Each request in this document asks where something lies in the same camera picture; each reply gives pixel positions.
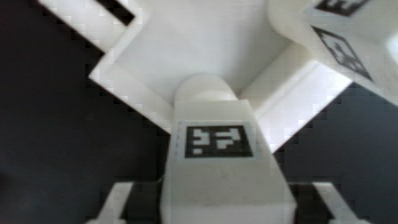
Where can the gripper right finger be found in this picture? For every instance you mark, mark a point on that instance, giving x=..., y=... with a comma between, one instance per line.
x=321, y=207

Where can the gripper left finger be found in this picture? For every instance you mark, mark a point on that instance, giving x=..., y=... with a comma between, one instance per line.
x=130, y=205

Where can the white chair leg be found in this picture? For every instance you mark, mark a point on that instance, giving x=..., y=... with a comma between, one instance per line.
x=224, y=186

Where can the white chair seat part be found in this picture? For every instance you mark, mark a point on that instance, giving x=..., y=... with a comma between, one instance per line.
x=202, y=36

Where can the white chair leg tagged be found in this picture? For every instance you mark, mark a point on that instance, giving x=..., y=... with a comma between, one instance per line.
x=345, y=29

